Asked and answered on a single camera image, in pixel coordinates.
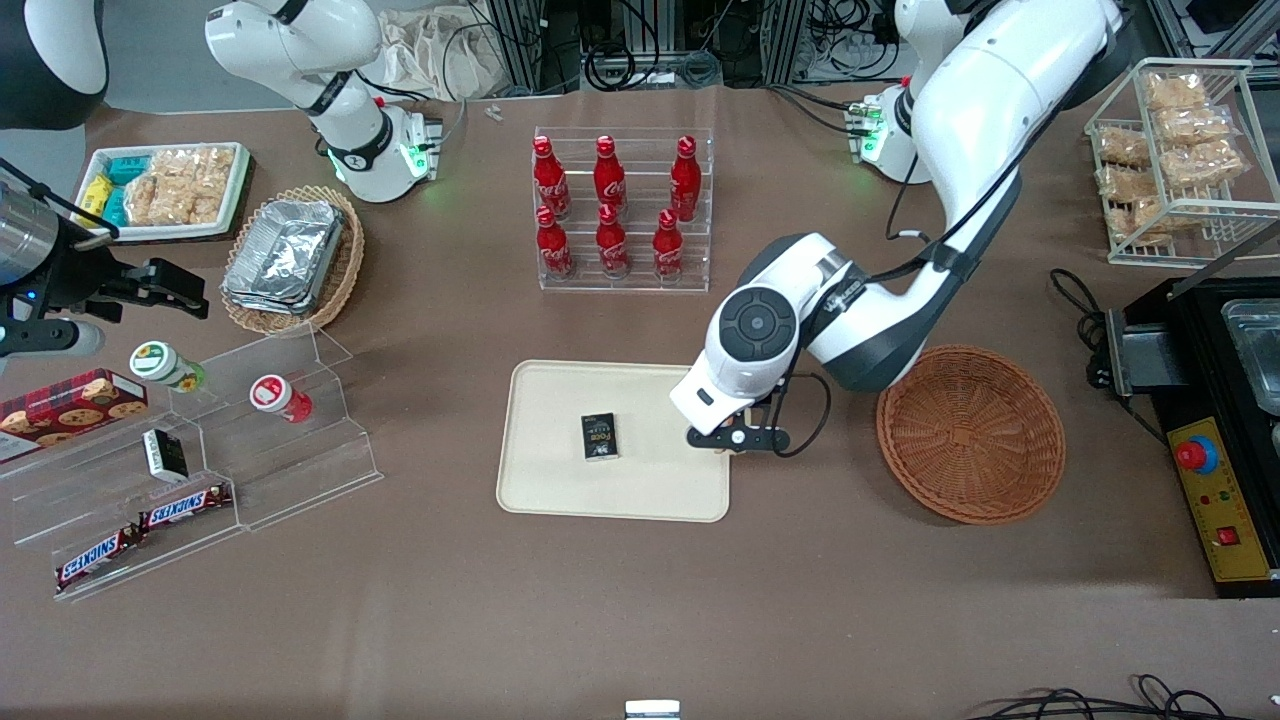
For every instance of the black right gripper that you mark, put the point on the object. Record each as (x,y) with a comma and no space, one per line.
(82,279)

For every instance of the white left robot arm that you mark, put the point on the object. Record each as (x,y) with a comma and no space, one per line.
(1000,80)

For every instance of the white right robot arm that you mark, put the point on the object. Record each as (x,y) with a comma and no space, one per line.
(300,50)

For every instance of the white rectangular snack tray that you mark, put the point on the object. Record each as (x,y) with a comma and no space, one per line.
(170,232)

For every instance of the light oval wicker basket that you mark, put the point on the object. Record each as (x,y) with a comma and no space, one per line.
(340,280)

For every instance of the brown wicker basket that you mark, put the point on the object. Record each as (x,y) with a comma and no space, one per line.
(970,435)

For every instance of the beige plastic tray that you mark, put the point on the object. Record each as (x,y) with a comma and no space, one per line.
(560,480)

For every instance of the green lid cup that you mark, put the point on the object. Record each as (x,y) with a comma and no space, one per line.
(160,363)

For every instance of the teal snack packet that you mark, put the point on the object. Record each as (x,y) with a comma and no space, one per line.
(127,168)
(113,207)

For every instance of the rice cracker snack packs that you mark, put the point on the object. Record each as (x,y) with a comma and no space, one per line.
(180,185)

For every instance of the yellow snack packet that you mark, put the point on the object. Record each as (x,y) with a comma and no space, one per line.
(96,195)

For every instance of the stack of foil trays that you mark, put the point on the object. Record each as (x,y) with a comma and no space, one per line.
(285,255)

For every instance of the red lid cup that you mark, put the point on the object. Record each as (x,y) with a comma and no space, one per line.
(275,395)

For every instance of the red cookie box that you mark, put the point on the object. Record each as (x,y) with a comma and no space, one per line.
(70,405)

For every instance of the small black card box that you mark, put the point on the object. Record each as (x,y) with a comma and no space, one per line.
(600,437)

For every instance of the small black white box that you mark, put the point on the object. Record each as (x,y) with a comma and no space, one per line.
(165,455)

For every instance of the clear acrylic bottle rack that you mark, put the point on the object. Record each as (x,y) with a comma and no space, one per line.
(640,280)

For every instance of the red cola bottle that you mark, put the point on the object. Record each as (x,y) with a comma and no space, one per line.
(550,180)
(685,180)
(612,245)
(609,180)
(553,248)
(668,248)

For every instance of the snickers chocolate bar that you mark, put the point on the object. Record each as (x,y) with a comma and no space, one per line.
(185,506)
(98,557)

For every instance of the clear acrylic stepped shelf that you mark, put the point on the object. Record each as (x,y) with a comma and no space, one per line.
(300,480)

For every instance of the small white device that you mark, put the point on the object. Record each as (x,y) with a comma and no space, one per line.
(652,710)

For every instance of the beige cloth bag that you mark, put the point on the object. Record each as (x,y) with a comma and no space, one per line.
(440,55)

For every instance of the red emergency stop button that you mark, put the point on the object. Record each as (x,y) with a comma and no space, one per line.
(1196,455)

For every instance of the bagged fried snack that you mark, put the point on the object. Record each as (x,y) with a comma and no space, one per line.
(1160,218)
(1122,183)
(1175,92)
(1122,147)
(1195,126)
(1200,165)

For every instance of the black machine housing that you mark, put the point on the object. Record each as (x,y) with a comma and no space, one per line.
(1200,360)

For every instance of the yellow control panel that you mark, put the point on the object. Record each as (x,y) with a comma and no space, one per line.
(1225,500)

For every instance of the steel pan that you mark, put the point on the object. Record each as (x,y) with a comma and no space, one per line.
(1255,340)

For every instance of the grey metal bracket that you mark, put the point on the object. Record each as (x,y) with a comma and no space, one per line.
(1145,355)

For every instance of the aluminium frame post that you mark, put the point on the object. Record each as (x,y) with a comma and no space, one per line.
(530,45)
(785,40)

